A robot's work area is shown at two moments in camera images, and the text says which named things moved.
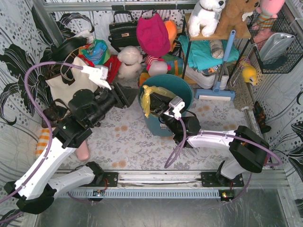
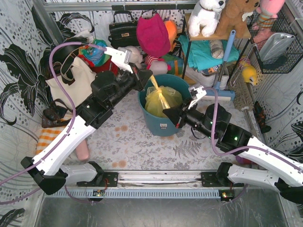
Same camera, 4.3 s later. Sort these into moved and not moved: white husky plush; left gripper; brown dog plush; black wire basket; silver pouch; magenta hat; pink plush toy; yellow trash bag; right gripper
Moved: left gripper; yellow trash bag; right gripper
Not moved: magenta hat; black wire basket; white husky plush; brown dog plush; silver pouch; pink plush toy
